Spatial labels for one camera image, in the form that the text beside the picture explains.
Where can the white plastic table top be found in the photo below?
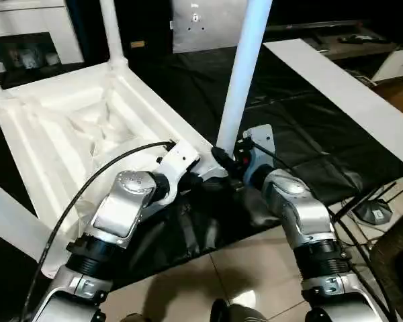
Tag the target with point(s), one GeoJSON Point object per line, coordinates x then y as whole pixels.
{"type": "Point", "coordinates": [67, 134]}

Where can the black work mat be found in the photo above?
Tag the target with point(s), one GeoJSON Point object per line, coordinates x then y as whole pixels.
{"type": "Point", "coordinates": [302, 114]}

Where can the black robot foot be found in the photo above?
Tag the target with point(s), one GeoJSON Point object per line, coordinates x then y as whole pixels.
{"type": "Point", "coordinates": [138, 318]}
{"type": "Point", "coordinates": [238, 314]}

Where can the dark low tv stand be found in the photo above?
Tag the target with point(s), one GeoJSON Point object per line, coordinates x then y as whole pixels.
{"type": "Point", "coordinates": [322, 40]}

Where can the small yellow label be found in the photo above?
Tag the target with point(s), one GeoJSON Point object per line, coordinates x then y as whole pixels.
{"type": "Point", "coordinates": [137, 44]}

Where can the black remote control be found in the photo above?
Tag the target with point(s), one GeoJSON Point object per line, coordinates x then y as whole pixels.
{"type": "Point", "coordinates": [363, 39]}

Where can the white drawer unit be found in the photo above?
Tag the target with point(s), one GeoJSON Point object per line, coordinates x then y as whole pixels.
{"type": "Point", "coordinates": [396, 62]}

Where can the white cabinet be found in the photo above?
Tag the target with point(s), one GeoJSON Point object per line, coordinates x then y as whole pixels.
{"type": "Point", "coordinates": [20, 17]}

